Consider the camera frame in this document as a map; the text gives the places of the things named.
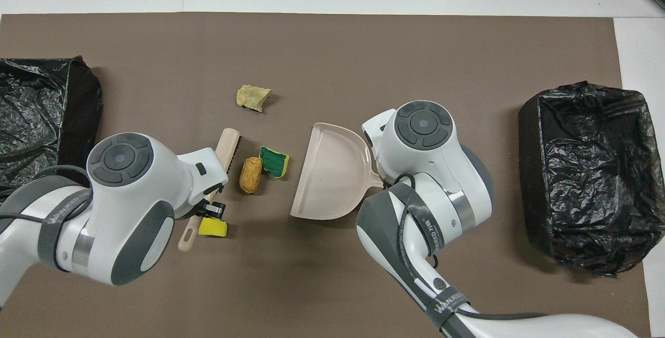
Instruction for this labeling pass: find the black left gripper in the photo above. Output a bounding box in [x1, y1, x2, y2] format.
[194, 201, 228, 221]

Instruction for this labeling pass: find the yellow wedge sponge piece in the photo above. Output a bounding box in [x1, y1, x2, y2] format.
[198, 217, 228, 238]

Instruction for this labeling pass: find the brown bread roll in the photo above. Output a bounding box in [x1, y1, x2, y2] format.
[239, 157, 263, 194]

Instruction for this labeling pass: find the beige plastic dustpan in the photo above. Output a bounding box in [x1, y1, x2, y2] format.
[290, 123, 388, 221]

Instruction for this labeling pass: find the beige hand brush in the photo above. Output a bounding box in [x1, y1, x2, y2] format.
[178, 128, 243, 252]

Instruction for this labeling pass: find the green and yellow sponge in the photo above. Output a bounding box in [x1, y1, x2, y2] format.
[259, 146, 290, 179]

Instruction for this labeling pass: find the pale torn bread chunk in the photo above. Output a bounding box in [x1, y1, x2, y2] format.
[236, 85, 273, 113]

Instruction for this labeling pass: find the bin with black plastic bag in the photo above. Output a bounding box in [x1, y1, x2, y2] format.
[0, 56, 103, 201]
[518, 80, 665, 277]

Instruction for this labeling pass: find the brown table mat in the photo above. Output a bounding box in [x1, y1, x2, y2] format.
[0, 12, 653, 338]

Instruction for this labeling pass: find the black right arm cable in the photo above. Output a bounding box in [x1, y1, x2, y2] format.
[394, 173, 551, 323]

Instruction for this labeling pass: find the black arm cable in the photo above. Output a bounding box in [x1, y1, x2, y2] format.
[394, 173, 551, 323]
[0, 164, 90, 223]

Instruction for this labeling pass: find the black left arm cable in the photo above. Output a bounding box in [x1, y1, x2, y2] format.
[0, 164, 90, 223]

